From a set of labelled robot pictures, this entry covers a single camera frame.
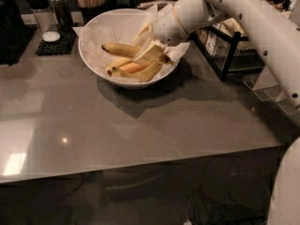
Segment yellow banana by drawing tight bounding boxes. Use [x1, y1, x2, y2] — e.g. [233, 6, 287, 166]
[101, 42, 173, 65]
[111, 63, 162, 83]

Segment black floor cables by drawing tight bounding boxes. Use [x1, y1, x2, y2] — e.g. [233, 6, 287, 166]
[184, 159, 276, 225]

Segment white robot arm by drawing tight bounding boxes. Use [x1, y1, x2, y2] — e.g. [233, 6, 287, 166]
[135, 0, 300, 225]

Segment white paper bowl liner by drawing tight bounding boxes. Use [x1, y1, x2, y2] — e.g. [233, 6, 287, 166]
[72, 3, 191, 83]

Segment small greenish banana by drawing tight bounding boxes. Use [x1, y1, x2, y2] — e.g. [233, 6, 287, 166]
[106, 57, 131, 76]

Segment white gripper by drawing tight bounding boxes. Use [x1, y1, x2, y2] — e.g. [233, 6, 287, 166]
[132, 0, 227, 65]

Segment black wire condiment rack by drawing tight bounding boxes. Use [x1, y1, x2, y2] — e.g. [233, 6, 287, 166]
[191, 23, 264, 81]

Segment white ceramic bowl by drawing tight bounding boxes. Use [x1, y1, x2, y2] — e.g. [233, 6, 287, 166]
[77, 7, 186, 90]

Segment black rubber mat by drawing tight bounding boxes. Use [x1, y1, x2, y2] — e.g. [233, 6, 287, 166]
[36, 28, 76, 56]

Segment dark pepper shaker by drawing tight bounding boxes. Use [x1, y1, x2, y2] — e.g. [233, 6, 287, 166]
[50, 0, 73, 30]

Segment glass sugar shaker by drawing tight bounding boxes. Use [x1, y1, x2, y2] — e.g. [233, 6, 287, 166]
[26, 0, 60, 42]

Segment black drip tray mat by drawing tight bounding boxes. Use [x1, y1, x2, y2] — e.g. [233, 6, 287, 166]
[0, 24, 37, 66]

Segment orange ripe banana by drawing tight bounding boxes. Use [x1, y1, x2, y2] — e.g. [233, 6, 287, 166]
[121, 62, 151, 73]

